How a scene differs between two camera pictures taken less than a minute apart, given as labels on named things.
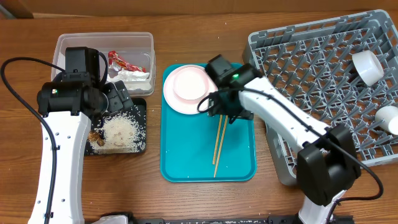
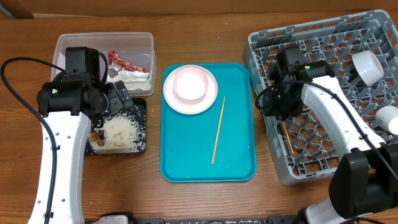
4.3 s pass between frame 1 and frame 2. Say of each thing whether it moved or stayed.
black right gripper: moved
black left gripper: stayed
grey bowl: stayed
